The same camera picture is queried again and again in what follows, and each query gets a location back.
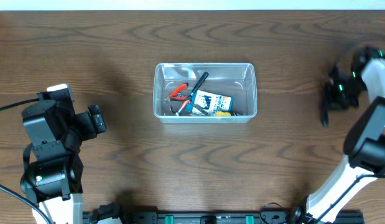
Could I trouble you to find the slim yellow black screwdriver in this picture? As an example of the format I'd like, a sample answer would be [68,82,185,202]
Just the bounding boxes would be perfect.
[320,88,329,128]

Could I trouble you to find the red black handled pliers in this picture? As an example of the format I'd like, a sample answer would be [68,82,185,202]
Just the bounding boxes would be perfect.
[162,83,192,103]

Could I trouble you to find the claw hammer black orange handle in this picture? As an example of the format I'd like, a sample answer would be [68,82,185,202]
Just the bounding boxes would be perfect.
[170,72,209,116]

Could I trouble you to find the silver double ring wrench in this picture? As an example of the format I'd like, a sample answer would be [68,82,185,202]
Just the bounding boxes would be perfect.
[189,100,211,116]

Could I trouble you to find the blue white bit set box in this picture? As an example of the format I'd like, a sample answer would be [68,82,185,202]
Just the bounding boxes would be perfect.
[192,90,234,114]

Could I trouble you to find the stubby yellow black screwdriver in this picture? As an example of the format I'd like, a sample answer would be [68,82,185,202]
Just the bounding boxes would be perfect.
[212,111,239,116]

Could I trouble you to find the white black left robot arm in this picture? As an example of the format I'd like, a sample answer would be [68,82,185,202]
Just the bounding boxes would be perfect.
[21,83,107,223]

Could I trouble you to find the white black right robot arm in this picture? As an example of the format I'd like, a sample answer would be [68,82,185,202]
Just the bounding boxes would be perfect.
[285,46,385,223]

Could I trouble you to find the clear plastic container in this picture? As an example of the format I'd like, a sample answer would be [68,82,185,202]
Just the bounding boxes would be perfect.
[153,63,257,123]

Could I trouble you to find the black mounting rail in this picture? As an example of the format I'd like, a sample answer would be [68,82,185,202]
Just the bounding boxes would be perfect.
[83,202,366,224]

